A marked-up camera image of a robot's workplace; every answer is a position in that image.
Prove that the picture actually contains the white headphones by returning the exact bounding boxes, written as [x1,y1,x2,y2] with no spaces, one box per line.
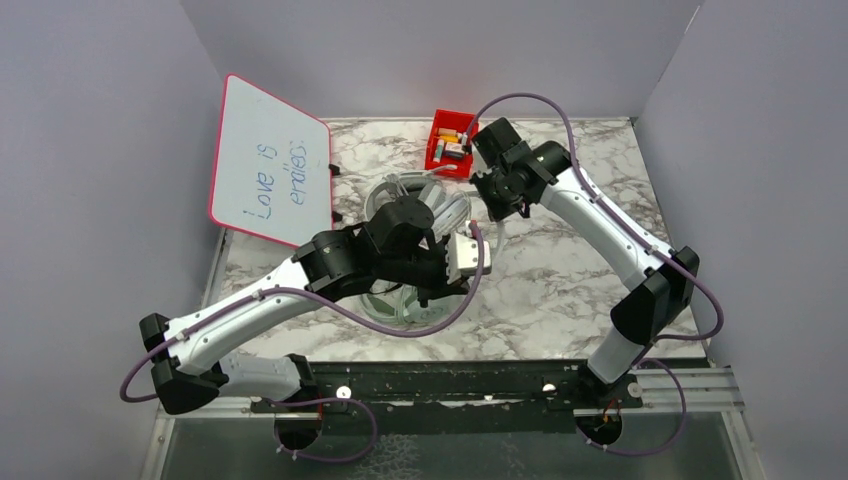
[417,185,481,240]

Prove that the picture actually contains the grey white gaming headset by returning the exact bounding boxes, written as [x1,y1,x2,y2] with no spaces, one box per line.
[364,170,450,220]

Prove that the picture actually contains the green headphones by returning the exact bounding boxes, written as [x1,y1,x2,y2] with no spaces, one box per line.
[359,286,463,329]

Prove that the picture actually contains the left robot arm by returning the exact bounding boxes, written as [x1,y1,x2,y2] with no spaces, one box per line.
[119,196,479,415]

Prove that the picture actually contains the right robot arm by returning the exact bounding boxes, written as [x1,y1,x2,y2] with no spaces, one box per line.
[470,118,700,407]

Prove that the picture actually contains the red plastic bin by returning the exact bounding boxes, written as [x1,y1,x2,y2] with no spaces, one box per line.
[424,109,479,180]

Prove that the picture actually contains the white small box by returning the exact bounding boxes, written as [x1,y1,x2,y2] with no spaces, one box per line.
[442,143,466,161]

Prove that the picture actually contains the white green glue stick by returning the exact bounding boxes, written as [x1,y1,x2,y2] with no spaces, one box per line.
[432,138,445,163]

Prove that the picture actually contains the pink framed whiteboard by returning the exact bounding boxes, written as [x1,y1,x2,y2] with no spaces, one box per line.
[207,74,334,246]

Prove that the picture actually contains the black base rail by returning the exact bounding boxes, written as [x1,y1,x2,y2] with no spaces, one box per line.
[250,360,678,436]

